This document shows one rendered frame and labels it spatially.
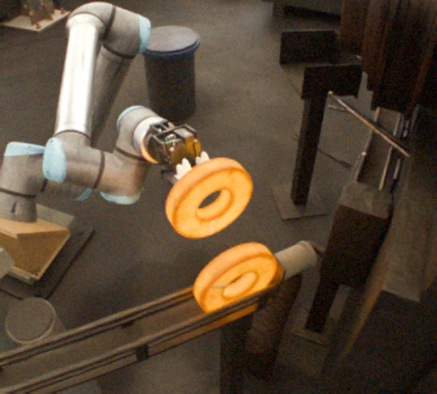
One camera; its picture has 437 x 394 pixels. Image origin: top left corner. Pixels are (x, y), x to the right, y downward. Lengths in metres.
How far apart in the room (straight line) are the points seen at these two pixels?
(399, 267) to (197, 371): 0.95
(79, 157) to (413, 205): 0.66
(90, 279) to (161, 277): 0.27
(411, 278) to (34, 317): 0.78
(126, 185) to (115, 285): 0.74
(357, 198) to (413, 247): 0.19
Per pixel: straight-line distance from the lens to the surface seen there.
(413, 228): 0.72
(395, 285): 0.64
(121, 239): 1.80
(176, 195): 0.71
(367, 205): 0.83
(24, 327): 1.05
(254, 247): 0.76
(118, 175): 0.98
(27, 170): 1.61
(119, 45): 1.40
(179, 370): 1.49
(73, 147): 0.97
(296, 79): 1.55
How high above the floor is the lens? 1.38
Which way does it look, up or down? 43 degrees down
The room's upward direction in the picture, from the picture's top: straight up
